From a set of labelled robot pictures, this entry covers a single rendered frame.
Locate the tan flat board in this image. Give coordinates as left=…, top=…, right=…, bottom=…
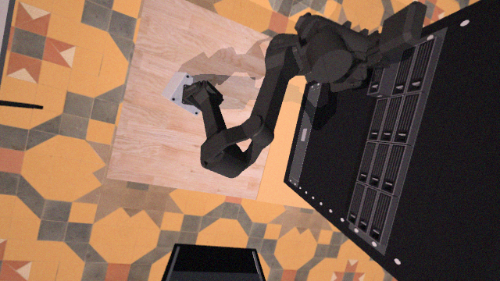
left=256, top=76, right=315, bottom=210

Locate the black metal rack frame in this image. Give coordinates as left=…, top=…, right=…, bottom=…
left=284, top=0, right=500, bottom=281

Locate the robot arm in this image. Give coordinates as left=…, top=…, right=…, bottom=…
left=182, top=12, right=367, bottom=179

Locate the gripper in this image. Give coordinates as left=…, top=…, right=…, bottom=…
left=341, top=1, right=427, bottom=69

